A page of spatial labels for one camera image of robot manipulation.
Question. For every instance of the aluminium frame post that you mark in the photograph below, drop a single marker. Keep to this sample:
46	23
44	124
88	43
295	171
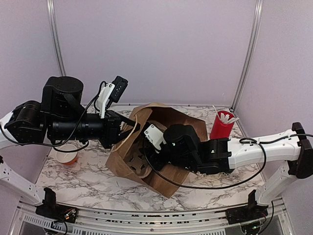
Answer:
55	36
256	21

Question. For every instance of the aluminium front rail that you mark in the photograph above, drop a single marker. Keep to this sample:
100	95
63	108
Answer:
92	221

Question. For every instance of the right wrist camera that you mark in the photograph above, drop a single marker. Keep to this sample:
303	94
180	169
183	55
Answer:
153	138

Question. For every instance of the left aluminium frame post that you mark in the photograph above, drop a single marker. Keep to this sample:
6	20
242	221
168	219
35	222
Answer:
55	36

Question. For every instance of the brown paper bag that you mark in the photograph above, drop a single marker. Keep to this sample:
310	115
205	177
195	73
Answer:
170	177

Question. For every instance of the right aluminium frame post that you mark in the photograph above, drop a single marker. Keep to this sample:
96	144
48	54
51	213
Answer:
256	21

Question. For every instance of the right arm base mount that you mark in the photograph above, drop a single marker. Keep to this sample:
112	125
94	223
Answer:
246	213

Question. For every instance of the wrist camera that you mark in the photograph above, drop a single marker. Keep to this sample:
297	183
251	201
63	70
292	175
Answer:
153	138
109	93

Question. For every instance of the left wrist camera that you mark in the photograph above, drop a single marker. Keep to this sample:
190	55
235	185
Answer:
109	93

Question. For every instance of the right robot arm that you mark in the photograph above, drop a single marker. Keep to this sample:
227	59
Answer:
292	147

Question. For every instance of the orange white bowl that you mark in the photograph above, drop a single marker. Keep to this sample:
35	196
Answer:
66	154

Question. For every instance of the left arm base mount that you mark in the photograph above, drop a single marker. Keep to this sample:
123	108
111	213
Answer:
51	209

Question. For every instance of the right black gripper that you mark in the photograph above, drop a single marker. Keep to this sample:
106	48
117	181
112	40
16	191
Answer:
158	164

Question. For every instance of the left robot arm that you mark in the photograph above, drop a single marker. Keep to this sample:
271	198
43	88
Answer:
60	117

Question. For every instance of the red cylindrical holder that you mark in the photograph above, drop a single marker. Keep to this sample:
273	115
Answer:
222	126

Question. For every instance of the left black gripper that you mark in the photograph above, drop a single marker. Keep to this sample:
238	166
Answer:
113	121

